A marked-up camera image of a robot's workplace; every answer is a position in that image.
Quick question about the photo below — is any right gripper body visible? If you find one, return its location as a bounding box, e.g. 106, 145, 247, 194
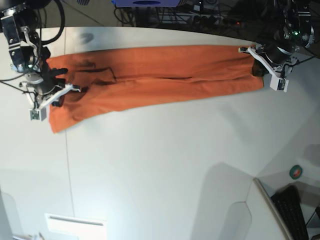
25, 68, 68, 102

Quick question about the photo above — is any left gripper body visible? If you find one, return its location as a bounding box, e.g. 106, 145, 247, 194
257, 43, 296, 72

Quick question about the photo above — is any orange t-shirt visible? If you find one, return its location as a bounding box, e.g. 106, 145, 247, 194
48, 45, 264, 133

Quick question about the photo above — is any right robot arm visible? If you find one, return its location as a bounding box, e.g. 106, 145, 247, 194
0, 0, 81, 111

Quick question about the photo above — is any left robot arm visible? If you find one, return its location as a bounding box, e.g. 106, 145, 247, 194
239, 0, 315, 81

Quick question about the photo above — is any black power strip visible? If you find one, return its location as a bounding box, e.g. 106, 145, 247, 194
192, 15, 243, 28

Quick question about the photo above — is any blue box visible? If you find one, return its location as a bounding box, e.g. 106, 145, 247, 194
111, 0, 187, 8

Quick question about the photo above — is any green tape roll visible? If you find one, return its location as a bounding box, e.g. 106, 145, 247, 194
289, 165, 303, 180

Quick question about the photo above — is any black keyboard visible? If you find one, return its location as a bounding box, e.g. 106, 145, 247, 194
271, 185, 309, 240

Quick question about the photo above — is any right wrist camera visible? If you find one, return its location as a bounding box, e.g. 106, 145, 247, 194
29, 108, 47, 122

